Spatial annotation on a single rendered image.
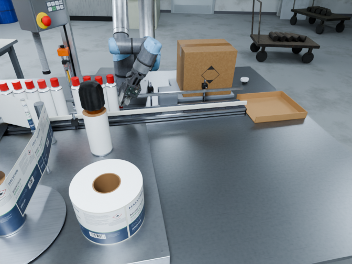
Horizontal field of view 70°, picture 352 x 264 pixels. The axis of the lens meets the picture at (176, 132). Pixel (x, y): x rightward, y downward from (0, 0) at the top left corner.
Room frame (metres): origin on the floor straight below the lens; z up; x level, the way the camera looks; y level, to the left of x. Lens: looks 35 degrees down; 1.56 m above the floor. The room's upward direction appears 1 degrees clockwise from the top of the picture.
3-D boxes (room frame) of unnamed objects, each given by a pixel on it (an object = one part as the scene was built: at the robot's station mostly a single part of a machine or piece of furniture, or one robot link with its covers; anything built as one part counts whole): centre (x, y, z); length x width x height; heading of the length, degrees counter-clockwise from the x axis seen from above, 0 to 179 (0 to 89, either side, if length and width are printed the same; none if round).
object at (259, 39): (4.67, -1.84, 0.48); 1.16 x 0.67 x 0.95; 91
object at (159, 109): (1.09, 0.15, 0.90); 1.07 x 0.01 x 0.02; 102
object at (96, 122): (0.81, 0.31, 1.03); 0.09 x 0.09 x 0.30
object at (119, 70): (1.40, 0.30, 1.05); 0.13 x 0.12 x 0.14; 99
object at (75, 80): (1.06, 0.46, 0.98); 0.05 x 0.05 x 0.20
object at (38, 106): (0.85, 0.54, 0.97); 0.05 x 0.05 x 0.19
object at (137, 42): (1.22, 0.16, 1.19); 0.11 x 0.11 x 0.08; 9
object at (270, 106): (1.28, -0.53, 0.85); 0.30 x 0.26 x 0.04; 102
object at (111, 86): (1.10, 0.31, 0.98); 0.05 x 0.05 x 0.20
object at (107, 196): (0.49, 0.19, 0.95); 0.20 x 0.20 x 0.14
